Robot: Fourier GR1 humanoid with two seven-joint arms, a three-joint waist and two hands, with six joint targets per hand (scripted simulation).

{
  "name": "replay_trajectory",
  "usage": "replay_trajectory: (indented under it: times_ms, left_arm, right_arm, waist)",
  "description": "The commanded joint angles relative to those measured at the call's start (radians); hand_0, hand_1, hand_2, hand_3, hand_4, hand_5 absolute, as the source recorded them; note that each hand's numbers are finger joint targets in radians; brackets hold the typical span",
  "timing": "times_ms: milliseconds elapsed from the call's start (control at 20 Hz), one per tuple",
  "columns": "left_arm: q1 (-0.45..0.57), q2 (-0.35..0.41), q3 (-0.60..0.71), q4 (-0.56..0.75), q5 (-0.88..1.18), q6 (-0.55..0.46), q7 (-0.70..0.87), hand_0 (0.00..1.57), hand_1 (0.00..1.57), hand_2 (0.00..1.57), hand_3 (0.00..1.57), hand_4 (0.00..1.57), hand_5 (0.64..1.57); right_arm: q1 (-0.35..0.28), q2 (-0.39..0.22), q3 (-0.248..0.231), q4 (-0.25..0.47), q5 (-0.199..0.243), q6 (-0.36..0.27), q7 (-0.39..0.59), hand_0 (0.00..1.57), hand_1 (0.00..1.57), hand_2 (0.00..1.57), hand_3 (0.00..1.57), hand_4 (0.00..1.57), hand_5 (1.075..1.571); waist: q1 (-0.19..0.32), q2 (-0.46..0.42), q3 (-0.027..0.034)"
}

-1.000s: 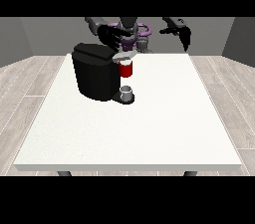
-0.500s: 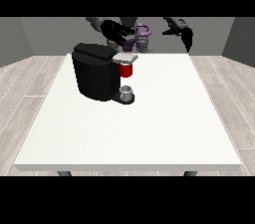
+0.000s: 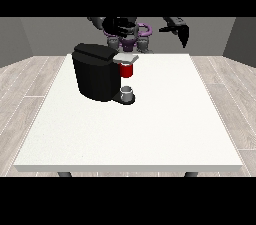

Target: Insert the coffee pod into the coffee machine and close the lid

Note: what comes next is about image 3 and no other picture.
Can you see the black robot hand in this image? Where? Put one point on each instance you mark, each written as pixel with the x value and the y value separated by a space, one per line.
pixel 116 26
pixel 182 32

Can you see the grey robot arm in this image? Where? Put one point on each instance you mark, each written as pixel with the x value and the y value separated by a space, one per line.
pixel 96 21
pixel 178 20

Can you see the pale grey machine lid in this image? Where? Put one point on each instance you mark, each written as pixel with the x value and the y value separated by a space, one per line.
pixel 126 57

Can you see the red pod holder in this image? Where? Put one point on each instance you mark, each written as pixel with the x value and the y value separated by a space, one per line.
pixel 126 70

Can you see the black coffee machine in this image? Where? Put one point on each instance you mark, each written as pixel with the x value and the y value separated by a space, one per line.
pixel 95 75

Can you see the grey trunk with purple rings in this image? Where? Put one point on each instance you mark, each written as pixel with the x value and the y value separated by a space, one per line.
pixel 144 43

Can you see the small grey cup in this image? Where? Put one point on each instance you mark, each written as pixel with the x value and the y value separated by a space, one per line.
pixel 126 93

